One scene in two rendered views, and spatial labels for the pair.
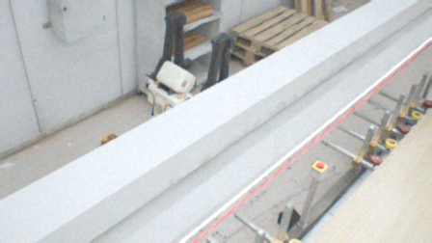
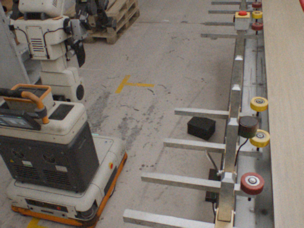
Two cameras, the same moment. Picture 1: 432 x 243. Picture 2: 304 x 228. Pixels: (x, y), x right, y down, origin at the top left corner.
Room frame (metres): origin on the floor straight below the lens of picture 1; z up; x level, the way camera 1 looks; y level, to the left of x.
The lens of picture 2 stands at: (0.51, 0.39, 1.76)
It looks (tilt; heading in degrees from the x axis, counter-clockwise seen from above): 36 degrees down; 339
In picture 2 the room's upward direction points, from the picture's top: 6 degrees counter-clockwise
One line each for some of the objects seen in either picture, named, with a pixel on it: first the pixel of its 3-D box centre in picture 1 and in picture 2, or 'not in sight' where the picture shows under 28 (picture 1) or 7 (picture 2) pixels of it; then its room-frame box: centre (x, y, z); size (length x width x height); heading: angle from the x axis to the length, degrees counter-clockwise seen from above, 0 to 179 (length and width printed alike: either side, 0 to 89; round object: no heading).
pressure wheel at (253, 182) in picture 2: not in sight; (251, 189); (1.05, -0.16, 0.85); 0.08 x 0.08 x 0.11
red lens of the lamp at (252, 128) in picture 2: not in sight; (248, 124); (1.11, -0.16, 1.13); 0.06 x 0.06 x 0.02
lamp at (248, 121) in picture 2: not in sight; (245, 145); (1.11, -0.16, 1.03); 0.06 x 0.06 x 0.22; 50
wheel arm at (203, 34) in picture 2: (347, 154); (229, 35); (2.32, -0.99, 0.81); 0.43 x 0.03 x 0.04; 50
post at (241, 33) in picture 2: (309, 202); (238, 66); (1.72, -0.61, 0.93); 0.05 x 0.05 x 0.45; 50
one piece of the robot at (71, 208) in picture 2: not in sight; (46, 204); (1.93, 0.62, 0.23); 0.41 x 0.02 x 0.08; 50
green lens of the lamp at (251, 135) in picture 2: not in sight; (247, 129); (1.11, -0.16, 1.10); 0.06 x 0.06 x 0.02
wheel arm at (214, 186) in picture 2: not in sight; (196, 184); (1.18, -0.01, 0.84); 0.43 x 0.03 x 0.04; 50
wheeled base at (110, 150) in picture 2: not in sight; (71, 173); (2.20, 0.43, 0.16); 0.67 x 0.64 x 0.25; 140
